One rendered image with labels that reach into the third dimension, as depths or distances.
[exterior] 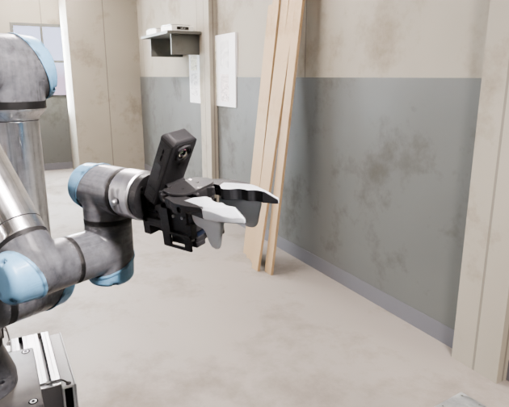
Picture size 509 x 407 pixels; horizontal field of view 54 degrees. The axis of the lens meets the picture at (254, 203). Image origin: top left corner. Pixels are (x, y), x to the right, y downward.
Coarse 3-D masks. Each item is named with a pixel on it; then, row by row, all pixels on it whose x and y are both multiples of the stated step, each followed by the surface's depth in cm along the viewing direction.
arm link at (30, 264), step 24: (0, 144) 78; (0, 168) 74; (0, 192) 72; (24, 192) 75; (0, 216) 71; (24, 216) 72; (0, 240) 70; (24, 240) 70; (48, 240) 73; (72, 240) 75; (0, 264) 67; (24, 264) 68; (48, 264) 70; (72, 264) 73; (0, 288) 69; (24, 288) 67; (48, 288) 71
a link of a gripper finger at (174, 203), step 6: (168, 198) 65; (174, 198) 65; (180, 198) 65; (186, 198) 64; (168, 204) 65; (174, 204) 63; (180, 204) 62; (186, 204) 62; (192, 204) 62; (174, 210) 64; (180, 210) 63; (186, 210) 62; (192, 210) 62; (198, 210) 61; (198, 216) 62
